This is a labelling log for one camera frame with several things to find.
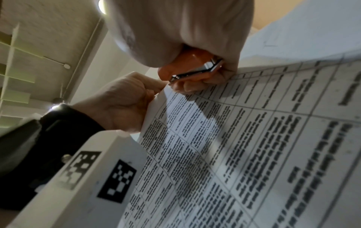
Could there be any person's right hand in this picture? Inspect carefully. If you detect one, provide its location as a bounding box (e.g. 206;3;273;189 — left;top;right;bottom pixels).
102;0;256;94

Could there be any person's left hand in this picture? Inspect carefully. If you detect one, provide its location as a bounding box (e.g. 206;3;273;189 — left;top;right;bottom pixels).
70;71;170;134

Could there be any orange stapler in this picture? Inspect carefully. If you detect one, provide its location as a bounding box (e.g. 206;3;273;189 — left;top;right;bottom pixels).
157;44;225;84

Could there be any printed table paper sheet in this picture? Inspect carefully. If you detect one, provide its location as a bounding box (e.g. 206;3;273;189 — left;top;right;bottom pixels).
117;53;361;228

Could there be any person's left forearm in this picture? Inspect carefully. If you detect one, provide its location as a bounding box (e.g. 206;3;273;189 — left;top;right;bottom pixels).
0;104;106;211

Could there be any round ceiling lamp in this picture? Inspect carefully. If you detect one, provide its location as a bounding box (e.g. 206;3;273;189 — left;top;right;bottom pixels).
98;0;109;15

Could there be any white lattice shelf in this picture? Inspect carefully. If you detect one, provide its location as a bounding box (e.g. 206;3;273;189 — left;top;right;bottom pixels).
0;23;45;132

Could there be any blank white paper sheet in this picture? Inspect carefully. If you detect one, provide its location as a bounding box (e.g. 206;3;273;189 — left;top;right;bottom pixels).
239;0;361;67

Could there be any white wall conduit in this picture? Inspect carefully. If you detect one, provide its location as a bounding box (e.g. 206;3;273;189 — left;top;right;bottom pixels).
67;17;105;103

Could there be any small round wall fixture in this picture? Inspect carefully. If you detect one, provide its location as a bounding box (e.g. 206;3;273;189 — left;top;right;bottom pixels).
42;56;71;69

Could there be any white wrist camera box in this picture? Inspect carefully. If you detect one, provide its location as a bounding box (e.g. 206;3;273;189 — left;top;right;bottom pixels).
6;130;149;228

